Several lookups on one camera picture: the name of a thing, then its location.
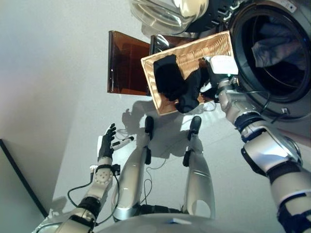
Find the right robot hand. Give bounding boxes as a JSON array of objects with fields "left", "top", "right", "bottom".
[{"left": 200, "top": 55, "right": 239, "bottom": 98}]

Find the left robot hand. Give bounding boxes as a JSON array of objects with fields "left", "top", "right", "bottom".
[{"left": 97, "top": 123, "right": 135, "bottom": 163}]

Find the rectangular wicker laundry basket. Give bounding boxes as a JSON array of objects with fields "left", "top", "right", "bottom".
[{"left": 140, "top": 30, "right": 235, "bottom": 116}]

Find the fuzzy black garment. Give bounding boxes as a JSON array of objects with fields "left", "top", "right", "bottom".
[{"left": 174, "top": 69, "right": 217, "bottom": 114}]

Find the white garment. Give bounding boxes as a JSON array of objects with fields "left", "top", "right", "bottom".
[{"left": 251, "top": 23, "right": 307, "bottom": 71}]

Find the dark grey washing machine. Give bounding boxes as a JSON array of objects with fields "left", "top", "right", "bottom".
[{"left": 213, "top": 0, "right": 311, "bottom": 139}]

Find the silver left robot leg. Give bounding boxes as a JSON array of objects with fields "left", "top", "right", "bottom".
[{"left": 113, "top": 116, "right": 154, "bottom": 223}]

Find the silver robot leg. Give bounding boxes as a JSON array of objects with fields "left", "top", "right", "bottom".
[
  {"left": 113, "top": 116, "right": 154, "bottom": 223},
  {"left": 182, "top": 116, "right": 216, "bottom": 219}
]

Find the flat black garment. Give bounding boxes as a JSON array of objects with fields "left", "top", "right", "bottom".
[{"left": 153, "top": 55, "right": 187, "bottom": 101}]

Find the brown glossy side table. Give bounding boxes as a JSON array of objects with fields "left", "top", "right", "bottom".
[{"left": 107, "top": 30, "right": 195, "bottom": 97}]

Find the round glass washer door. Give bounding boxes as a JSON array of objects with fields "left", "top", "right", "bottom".
[{"left": 128, "top": 0, "right": 234, "bottom": 37}]

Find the silver right robot leg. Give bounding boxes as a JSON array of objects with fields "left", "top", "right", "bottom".
[{"left": 182, "top": 116, "right": 216, "bottom": 219}]

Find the grey panel black edge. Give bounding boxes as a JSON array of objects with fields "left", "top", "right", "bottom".
[{"left": 0, "top": 138, "right": 49, "bottom": 233}]

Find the silver robot torso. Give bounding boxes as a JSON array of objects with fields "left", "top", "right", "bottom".
[{"left": 94, "top": 213, "right": 285, "bottom": 233}]

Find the thin white floor cable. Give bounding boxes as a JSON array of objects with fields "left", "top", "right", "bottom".
[{"left": 116, "top": 128, "right": 168, "bottom": 170}]

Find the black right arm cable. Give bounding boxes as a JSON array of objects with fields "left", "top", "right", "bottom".
[{"left": 233, "top": 91, "right": 292, "bottom": 124}]

